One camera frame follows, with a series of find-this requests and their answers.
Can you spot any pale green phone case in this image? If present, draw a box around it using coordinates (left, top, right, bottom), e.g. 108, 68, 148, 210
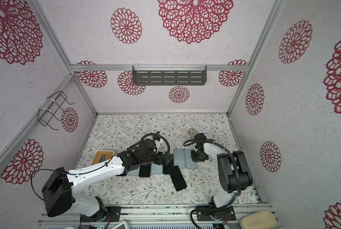
184, 149, 199, 170
173, 148, 186, 169
127, 167, 140, 176
151, 164, 163, 175

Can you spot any black phone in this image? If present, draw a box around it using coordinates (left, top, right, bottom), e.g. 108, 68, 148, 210
163, 163, 174, 175
168, 166, 187, 191

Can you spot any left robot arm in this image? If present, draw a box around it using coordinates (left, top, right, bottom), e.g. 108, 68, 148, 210
42, 139, 173, 222

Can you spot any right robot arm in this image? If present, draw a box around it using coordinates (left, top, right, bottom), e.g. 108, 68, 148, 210
183, 133, 253, 209

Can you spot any crumpled clear plastic bag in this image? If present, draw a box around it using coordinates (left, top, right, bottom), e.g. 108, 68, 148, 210
187, 128, 199, 139

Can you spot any beige sponge pad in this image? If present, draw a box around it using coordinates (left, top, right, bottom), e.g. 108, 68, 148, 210
240, 211, 277, 229

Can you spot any white wooden-top tissue box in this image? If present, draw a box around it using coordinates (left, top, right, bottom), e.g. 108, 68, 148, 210
91, 150, 115, 165

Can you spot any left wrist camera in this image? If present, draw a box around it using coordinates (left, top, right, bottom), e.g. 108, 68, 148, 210
154, 139, 163, 153

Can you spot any grey metal wall shelf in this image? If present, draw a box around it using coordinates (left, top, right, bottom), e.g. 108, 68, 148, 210
132, 65, 207, 86

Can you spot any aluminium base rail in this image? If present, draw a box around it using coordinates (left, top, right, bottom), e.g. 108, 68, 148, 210
36, 203, 275, 229

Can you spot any black wire wall rack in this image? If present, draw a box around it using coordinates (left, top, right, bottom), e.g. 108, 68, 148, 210
36, 90, 74, 131

